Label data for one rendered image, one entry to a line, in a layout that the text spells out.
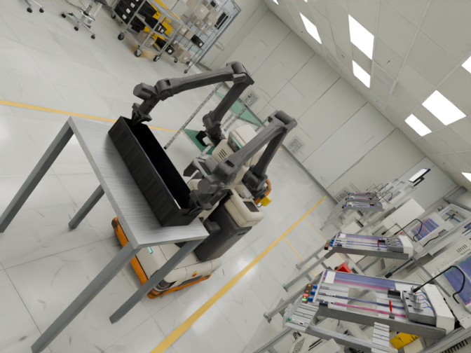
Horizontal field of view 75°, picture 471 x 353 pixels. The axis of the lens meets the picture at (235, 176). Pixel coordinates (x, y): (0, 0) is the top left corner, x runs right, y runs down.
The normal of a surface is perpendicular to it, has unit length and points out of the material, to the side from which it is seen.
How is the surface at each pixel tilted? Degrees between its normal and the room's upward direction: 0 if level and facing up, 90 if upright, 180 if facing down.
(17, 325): 0
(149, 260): 90
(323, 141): 90
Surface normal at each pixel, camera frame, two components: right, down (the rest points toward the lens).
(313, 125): -0.38, 0.04
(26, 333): 0.67, -0.67
